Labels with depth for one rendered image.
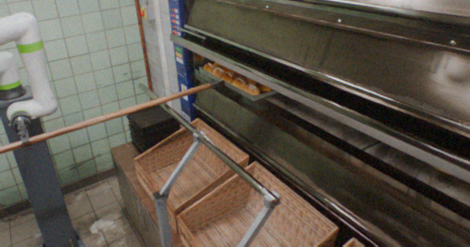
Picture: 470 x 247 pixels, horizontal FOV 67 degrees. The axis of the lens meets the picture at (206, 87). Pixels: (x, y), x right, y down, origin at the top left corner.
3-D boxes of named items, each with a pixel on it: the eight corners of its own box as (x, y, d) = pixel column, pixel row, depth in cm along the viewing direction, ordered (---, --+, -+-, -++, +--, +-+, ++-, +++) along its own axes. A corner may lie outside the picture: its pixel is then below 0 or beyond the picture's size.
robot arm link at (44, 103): (16, 49, 174) (18, 55, 165) (41, 44, 179) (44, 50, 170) (35, 114, 189) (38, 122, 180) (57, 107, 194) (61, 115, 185)
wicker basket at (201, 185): (202, 151, 244) (198, 116, 233) (252, 196, 199) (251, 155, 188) (136, 179, 222) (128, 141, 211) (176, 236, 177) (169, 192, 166)
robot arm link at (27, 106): (9, 121, 183) (3, 102, 179) (35, 114, 189) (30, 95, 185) (11, 132, 172) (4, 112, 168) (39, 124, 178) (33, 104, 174)
